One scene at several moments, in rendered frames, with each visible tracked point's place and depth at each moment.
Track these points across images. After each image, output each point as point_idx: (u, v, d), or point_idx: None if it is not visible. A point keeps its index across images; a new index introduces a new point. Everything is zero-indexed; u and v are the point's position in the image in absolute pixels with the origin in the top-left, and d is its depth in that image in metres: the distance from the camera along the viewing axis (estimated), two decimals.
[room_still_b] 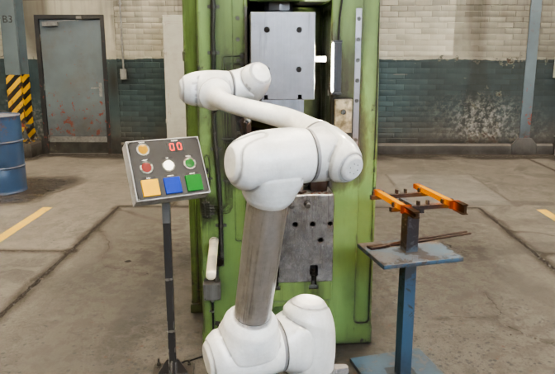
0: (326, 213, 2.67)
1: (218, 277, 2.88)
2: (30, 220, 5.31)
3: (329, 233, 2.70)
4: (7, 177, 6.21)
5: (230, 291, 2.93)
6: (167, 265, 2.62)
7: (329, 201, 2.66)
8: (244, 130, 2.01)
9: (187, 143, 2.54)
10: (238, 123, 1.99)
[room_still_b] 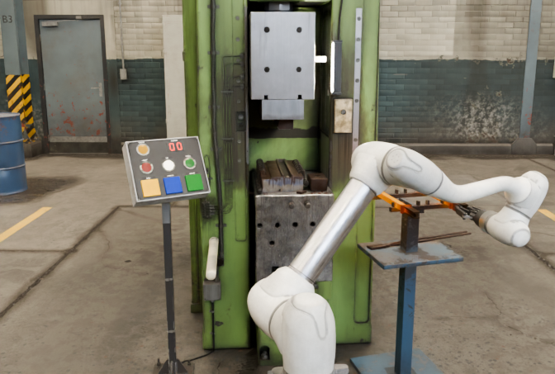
0: (326, 213, 2.67)
1: (218, 277, 2.88)
2: (30, 220, 5.31)
3: None
4: (7, 177, 6.21)
5: (230, 291, 2.93)
6: (167, 265, 2.62)
7: (329, 201, 2.66)
8: (462, 210, 2.32)
9: (187, 143, 2.54)
10: (469, 210, 2.29)
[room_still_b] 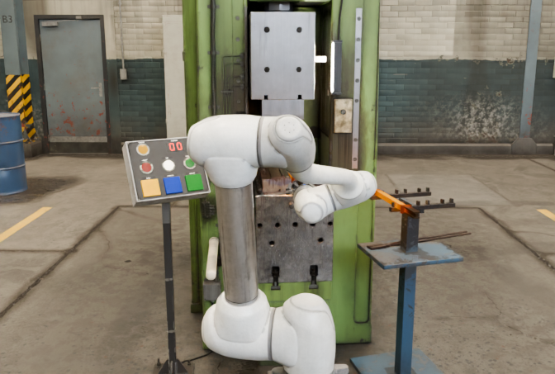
0: None
1: (218, 277, 2.88)
2: (30, 220, 5.31)
3: (329, 233, 2.70)
4: (7, 177, 6.21)
5: None
6: (167, 265, 2.62)
7: None
8: (294, 186, 2.18)
9: (187, 143, 2.54)
10: (298, 185, 2.15)
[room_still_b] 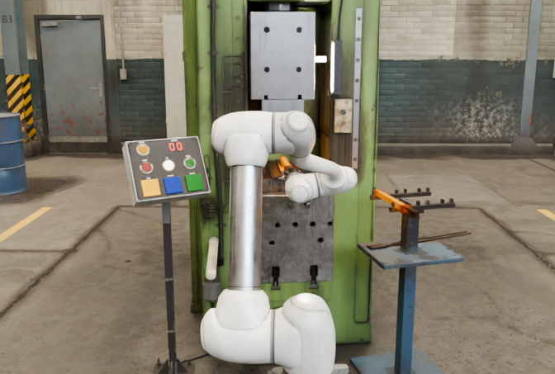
0: (326, 213, 2.67)
1: (218, 277, 2.88)
2: (30, 220, 5.31)
3: (329, 233, 2.70)
4: (7, 177, 6.21)
5: None
6: (167, 265, 2.62)
7: (329, 201, 2.66)
8: (286, 173, 2.52)
9: (187, 143, 2.54)
10: (289, 172, 2.49)
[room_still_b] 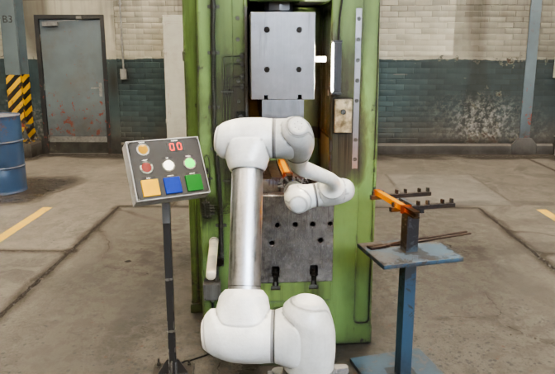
0: (326, 213, 2.67)
1: (218, 277, 2.88)
2: (30, 220, 5.31)
3: (329, 233, 2.70)
4: (7, 177, 6.21)
5: None
6: (167, 265, 2.62)
7: None
8: (285, 181, 2.57)
9: (187, 143, 2.54)
10: (288, 181, 2.54)
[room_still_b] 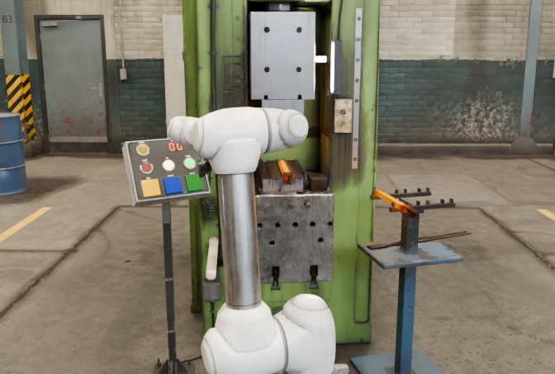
0: (326, 213, 2.67)
1: (218, 277, 2.88)
2: (30, 220, 5.31)
3: (329, 233, 2.70)
4: (7, 177, 6.21)
5: None
6: (167, 265, 2.62)
7: (329, 201, 2.66)
8: (202, 167, 2.32)
9: None
10: None
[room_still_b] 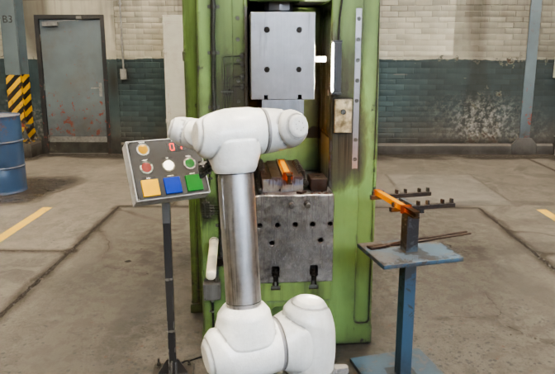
0: (326, 213, 2.67)
1: (218, 277, 2.88)
2: (30, 220, 5.31)
3: (329, 233, 2.70)
4: (7, 177, 6.21)
5: None
6: (167, 265, 2.62)
7: (329, 201, 2.66)
8: (203, 168, 2.32)
9: None
10: None
